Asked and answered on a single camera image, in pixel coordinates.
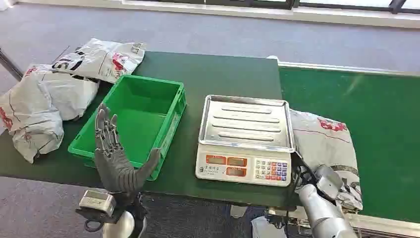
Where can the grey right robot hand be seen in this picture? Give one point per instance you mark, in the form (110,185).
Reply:
(328,182)

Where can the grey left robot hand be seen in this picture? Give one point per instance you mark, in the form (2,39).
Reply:
(115,167)

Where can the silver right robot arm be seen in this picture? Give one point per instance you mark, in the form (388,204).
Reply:
(323,213)

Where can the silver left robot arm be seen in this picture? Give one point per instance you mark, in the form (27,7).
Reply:
(123,225)

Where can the green plastic crate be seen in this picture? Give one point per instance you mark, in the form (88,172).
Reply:
(144,115)

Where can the green conveyor belt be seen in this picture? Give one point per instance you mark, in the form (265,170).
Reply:
(377,131)

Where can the plain crumpled grey parcel bag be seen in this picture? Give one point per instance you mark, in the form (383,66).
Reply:
(65,92)

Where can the large grey parcel bag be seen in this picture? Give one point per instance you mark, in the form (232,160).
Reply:
(31,128)

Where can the white electronic scale, steel tray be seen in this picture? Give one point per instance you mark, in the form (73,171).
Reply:
(244,141)

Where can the grey parcel bag, black print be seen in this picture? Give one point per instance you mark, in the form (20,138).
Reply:
(101,59)

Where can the dark metal pole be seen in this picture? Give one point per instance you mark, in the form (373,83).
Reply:
(10,65)

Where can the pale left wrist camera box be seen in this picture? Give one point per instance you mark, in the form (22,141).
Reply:
(97,201)

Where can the white window frame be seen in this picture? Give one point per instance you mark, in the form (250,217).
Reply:
(262,11)

